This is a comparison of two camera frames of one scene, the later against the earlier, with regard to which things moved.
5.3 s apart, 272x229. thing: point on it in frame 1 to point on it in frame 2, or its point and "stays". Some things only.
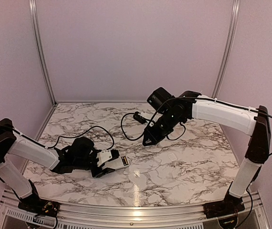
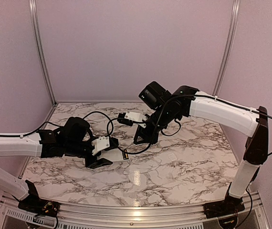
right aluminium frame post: [226, 50] stays
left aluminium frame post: [33, 6] stays
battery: [124, 161] to [125, 155]
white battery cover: [172, 157] stays
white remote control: [117, 163] to [116, 155]
